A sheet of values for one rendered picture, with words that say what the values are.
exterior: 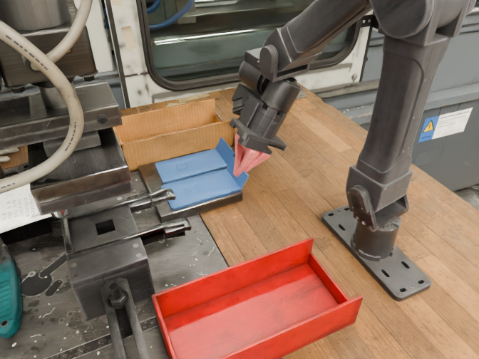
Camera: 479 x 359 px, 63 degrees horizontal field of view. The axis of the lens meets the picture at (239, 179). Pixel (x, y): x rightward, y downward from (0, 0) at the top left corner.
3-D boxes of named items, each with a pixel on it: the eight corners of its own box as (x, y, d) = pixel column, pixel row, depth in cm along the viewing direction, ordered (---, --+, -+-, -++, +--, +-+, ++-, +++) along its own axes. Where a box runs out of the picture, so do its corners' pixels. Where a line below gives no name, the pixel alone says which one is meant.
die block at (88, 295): (156, 296, 58) (149, 263, 53) (85, 322, 55) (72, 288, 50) (127, 213, 72) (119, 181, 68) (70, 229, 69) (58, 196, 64)
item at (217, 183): (249, 187, 75) (249, 175, 73) (171, 209, 70) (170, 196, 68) (234, 168, 80) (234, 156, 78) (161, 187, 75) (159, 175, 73)
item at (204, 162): (235, 164, 81) (235, 152, 79) (163, 183, 76) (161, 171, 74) (222, 148, 86) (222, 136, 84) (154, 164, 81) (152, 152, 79)
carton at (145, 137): (234, 149, 91) (234, 119, 86) (127, 177, 83) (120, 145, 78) (214, 124, 100) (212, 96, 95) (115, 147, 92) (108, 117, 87)
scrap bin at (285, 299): (355, 323, 54) (363, 296, 51) (184, 403, 46) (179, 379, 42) (308, 262, 63) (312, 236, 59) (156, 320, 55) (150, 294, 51)
